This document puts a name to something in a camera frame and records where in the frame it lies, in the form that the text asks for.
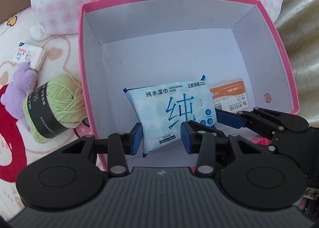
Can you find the purple plush toy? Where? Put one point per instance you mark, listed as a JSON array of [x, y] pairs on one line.
[[17, 93]]

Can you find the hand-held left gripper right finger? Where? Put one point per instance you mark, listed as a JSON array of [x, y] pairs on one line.
[[185, 138]]

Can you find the golden beige cloth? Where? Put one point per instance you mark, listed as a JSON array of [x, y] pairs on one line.
[[304, 43]]

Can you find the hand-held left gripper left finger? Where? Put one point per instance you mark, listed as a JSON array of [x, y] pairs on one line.
[[136, 138]]

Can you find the blue wet wipes pack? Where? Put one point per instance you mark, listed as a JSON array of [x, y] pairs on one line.
[[159, 108]]

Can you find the bear printed blanket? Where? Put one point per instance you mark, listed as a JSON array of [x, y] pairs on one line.
[[10, 143]]

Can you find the white wet tissue pack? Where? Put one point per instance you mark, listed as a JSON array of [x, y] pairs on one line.
[[27, 54]]

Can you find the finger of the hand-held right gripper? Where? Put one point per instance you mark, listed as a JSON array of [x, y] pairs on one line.
[[229, 118], [219, 137]]

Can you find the pink cardboard box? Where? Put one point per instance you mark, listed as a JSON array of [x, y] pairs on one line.
[[174, 55]]

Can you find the green yarn ball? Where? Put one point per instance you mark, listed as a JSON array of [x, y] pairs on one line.
[[64, 98]]

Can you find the pink checked pillow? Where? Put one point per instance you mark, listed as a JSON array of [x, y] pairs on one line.
[[62, 6]]

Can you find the orange white packet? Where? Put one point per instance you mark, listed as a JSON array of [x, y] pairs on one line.
[[229, 95]]

